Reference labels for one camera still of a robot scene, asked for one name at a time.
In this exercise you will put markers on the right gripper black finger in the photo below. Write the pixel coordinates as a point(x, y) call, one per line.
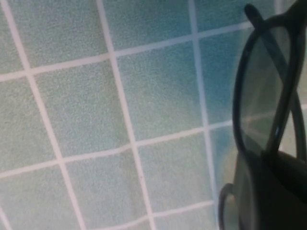
point(283, 191)

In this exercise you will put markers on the black framed glasses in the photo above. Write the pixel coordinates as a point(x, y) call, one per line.
point(237, 103)

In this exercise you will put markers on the green white checked tablecloth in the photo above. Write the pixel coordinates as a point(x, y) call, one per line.
point(96, 119)

